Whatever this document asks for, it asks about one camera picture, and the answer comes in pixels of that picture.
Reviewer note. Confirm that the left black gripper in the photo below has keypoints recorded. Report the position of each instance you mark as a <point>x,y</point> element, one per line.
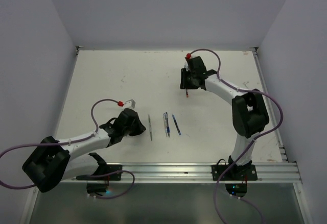
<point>140,127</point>

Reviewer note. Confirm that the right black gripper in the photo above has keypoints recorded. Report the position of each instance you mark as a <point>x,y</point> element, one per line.
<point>184,83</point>

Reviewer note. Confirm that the grey pen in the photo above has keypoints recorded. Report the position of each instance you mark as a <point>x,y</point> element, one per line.
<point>150,127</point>

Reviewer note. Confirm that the clear pen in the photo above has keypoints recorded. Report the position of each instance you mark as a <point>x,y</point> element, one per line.
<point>165,124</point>

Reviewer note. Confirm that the blue pen pile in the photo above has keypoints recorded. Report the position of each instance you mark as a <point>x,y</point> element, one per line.
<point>176,125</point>

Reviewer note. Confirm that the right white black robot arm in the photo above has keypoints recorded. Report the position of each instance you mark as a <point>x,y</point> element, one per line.
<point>249,113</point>

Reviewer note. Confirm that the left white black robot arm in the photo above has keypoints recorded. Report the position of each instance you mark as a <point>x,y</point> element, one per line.
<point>54,160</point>

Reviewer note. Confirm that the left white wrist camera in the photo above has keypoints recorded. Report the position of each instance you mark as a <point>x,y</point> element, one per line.
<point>130,104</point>

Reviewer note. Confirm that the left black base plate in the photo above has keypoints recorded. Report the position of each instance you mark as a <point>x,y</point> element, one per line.
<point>102,169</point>

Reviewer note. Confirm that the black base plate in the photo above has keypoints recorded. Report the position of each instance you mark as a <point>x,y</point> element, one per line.
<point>245,172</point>
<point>102,169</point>

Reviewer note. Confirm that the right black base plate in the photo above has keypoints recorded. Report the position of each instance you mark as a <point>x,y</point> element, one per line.
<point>245,172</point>

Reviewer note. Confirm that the aluminium mounting rail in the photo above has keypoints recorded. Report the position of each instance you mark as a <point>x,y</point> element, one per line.
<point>183,172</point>

